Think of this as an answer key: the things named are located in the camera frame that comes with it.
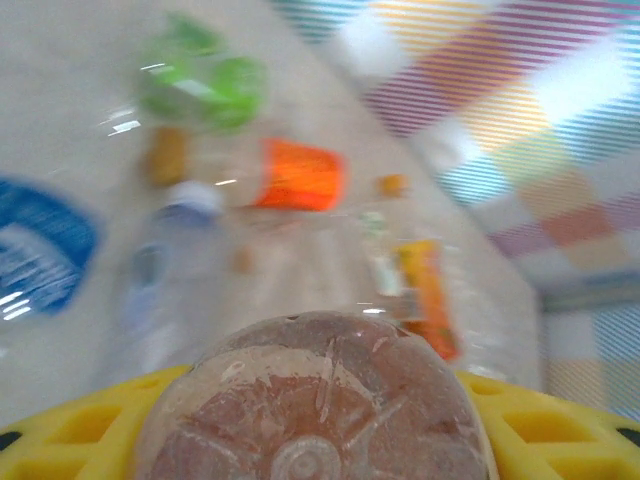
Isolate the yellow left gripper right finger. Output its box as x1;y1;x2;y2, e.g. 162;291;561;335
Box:
454;369;640;480

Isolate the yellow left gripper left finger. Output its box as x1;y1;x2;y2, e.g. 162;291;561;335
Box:
0;363;195;480

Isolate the clear bottle pale blue cap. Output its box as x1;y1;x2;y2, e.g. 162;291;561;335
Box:
121;178;227;351

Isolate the red yellow label bottle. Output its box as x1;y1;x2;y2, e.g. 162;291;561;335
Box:
133;309;494;480

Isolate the green label plastic bottle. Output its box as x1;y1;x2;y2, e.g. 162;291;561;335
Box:
133;13;272;132

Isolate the large blue label bottle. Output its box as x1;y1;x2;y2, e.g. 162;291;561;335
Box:
0;171;110;351

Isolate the orange yellow label juice bottle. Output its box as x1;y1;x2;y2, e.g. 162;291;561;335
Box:
393;238;501;365

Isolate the white green label bottle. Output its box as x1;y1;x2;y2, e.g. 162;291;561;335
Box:
358;209;407;302

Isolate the orange bottle cap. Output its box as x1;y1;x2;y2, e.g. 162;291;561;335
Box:
146;126;190;190

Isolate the bright orange label bottle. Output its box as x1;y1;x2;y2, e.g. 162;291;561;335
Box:
214;134;412;226

